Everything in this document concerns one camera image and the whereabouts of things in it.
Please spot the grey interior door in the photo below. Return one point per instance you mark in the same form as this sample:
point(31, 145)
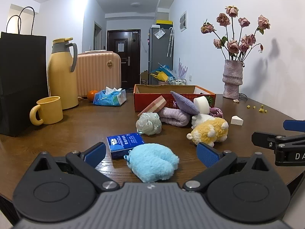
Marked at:
point(97, 37)

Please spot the orange fruit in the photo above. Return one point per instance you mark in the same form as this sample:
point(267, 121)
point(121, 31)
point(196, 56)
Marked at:
point(91, 96)

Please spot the pink bucket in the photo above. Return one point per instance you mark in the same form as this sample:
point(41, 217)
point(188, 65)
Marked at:
point(162, 83)

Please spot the white rounded sponge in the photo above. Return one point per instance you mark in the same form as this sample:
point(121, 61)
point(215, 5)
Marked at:
point(202, 103)

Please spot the framed wall picture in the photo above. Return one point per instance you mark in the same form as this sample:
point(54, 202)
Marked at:
point(183, 21)

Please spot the grey refrigerator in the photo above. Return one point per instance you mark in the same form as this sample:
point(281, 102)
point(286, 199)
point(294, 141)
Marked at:
point(154, 57)

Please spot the yellow thermos jug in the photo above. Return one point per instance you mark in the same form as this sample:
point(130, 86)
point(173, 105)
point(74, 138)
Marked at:
point(62, 83)

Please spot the blue bag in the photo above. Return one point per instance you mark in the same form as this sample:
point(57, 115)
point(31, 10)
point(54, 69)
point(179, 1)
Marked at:
point(164, 68)

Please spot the yellow mug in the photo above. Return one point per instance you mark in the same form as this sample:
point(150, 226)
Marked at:
point(51, 112)

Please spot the blue plastic tissue pack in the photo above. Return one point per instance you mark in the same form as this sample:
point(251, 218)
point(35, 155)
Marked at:
point(107, 99)

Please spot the open brown cardboard box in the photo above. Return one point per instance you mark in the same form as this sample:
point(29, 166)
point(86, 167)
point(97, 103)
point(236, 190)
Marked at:
point(144, 77)

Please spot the white wedge sponge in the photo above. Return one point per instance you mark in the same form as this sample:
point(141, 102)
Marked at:
point(237, 121)

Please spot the scattered yellow dried buds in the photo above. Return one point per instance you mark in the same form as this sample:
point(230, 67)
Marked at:
point(260, 110)

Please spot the yellow bag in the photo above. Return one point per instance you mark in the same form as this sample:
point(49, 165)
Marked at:
point(160, 76)

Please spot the red cardboard box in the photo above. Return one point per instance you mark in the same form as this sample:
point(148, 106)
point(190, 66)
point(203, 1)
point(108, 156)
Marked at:
point(145, 101)

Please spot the purple satin scrunchie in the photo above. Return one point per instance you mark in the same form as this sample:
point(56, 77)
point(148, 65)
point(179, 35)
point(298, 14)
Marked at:
point(216, 111)

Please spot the light blue fluffy plush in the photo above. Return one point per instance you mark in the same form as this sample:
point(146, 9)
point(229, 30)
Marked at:
point(152, 162)

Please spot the lilac fluffy towel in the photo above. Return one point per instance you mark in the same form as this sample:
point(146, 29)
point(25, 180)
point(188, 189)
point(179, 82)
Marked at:
point(174, 117)

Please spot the hanging folded umbrella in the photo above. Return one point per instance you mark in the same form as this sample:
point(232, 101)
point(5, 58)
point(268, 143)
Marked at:
point(170, 43)

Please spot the yellow box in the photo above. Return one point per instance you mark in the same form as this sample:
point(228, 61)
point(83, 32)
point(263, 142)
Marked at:
point(164, 22)

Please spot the pink striped sponge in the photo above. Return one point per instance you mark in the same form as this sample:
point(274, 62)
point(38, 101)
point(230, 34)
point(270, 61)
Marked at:
point(154, 105)

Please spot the purple wall decoration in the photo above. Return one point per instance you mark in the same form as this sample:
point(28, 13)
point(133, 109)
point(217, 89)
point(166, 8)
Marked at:
point(183, 70)

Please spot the clear plastic bag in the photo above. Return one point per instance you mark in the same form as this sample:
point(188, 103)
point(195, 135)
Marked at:
point(159, 33)

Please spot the black paper bag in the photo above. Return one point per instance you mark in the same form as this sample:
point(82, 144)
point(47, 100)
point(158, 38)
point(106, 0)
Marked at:
point(21, 76)

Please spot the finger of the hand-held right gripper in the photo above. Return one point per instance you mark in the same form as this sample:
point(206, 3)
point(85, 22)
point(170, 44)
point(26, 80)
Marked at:
point(262, 138)
point(294, 125)

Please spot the small blue tissue packet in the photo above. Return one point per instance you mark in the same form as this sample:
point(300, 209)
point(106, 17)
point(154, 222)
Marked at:
point(121, 143)

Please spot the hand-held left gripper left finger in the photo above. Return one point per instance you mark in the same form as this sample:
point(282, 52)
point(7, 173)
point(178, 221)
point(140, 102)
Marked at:
point(95, 153)

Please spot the yellow and white plush toy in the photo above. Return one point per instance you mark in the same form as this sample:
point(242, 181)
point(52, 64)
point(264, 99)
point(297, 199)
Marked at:
point(209, 130)

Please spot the pale green mesh bath ball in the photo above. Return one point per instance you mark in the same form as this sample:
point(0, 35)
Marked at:
point(149, 124)

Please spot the round ceiling light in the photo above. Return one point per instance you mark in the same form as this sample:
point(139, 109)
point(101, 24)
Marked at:
point(135, 4)

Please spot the bunch of dried pink roses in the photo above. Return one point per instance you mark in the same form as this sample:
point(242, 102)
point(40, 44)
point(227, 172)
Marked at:
point(233, 46)

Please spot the white paper notice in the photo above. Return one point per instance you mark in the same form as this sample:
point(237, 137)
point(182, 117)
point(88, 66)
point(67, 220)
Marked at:
point(120, 47)

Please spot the pink textured vase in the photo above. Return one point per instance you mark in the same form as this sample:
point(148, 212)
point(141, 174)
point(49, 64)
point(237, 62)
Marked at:
point(232, 81)

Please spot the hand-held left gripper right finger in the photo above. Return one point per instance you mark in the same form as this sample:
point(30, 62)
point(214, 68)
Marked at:
point(207, 155)

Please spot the pink ribbed suitcase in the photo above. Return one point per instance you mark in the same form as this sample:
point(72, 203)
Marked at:
point(95, 74)

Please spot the dark brown entrance door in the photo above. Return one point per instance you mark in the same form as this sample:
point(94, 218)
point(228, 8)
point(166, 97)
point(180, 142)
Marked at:
point(114, 64)

